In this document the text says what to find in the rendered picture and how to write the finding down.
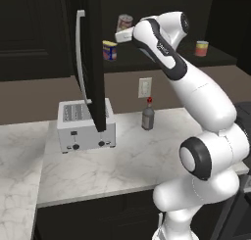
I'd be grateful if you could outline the silver toaster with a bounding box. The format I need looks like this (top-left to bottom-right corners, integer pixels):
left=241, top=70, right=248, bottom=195
left=56, top=97, right=118, bottom=154

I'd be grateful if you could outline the pale red and white can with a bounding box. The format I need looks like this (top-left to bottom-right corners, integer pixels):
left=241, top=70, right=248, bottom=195
left=116, top=14, right=134, bottom=33

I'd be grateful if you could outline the grey cabinet door handle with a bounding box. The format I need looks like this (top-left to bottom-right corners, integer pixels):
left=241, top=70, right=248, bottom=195
left=75, top=9, right=93, bottom=106

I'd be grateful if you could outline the dark base cabinet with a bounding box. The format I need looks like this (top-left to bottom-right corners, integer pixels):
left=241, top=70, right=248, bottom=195
left=33, top=188, right=171, bottom=240

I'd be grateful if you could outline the black cabinet door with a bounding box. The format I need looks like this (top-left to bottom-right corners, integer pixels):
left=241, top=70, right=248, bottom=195
left=64, top=0, right=108, bottom=133

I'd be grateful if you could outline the dark bottle with red cap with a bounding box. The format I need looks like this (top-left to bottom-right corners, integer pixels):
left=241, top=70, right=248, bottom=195
left=141, top=96, right=156, bottom=131

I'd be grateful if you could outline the white wall outlet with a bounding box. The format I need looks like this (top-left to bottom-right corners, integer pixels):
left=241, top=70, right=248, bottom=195
left=137, top=76, right=154, bottom=99

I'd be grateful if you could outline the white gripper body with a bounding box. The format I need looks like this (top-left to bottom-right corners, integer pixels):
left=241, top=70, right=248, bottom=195
left=115, top=25, right=135, bottom=44

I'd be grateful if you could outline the dark closed wall cabinet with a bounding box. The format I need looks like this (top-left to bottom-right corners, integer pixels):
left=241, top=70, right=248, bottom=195
left=0, top=0, right=75, bottom=82

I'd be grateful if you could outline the blue yellow and red can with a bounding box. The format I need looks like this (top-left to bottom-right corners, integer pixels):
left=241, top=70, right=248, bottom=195
left=102, top=39, right=119, bottom=62

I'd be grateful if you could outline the dark open wall cabinet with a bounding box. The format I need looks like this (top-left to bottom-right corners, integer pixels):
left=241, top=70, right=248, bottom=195
left=99, top=0, right=251, bottom=75

